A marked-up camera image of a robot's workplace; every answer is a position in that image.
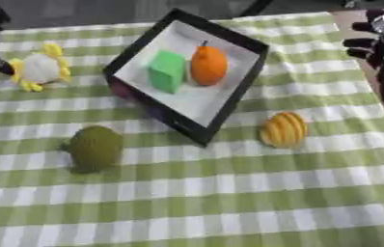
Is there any black box with white inside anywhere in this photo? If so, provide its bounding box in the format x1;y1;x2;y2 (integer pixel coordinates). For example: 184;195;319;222
102;8;272;148

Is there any white and yellow soft flower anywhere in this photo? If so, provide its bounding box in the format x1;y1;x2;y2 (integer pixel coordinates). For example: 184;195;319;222
6;42;72;93

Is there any olive green toy fruit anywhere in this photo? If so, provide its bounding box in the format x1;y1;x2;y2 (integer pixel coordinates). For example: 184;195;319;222
58;124;124;174

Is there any orange toy fruit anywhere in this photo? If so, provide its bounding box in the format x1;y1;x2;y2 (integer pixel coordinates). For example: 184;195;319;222
188;40;230;87

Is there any green block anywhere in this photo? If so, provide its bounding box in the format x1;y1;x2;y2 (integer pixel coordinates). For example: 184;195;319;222
146;49;189;95

